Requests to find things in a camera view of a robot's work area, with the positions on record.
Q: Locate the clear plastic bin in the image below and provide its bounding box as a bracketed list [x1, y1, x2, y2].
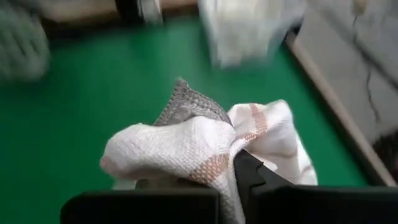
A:
[198, 0, 308, 69]

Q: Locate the green table mat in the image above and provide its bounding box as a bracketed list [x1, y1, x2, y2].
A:
[0, 18, 368, 224]

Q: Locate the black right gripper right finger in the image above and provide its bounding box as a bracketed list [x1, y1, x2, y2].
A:
[233, 149, 398, 224]

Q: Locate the short black floor cable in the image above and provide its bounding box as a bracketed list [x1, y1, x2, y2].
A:
[351, 14, 384, 125]

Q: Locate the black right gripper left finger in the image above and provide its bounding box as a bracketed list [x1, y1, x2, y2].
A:
[60, 186, 221, 224]

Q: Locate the light grey waffle towel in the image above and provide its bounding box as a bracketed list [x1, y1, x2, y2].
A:
[154, 77, 234, 127]

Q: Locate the white red-checked towel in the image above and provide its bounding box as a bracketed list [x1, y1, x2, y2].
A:
[99, 99, 318, 224]

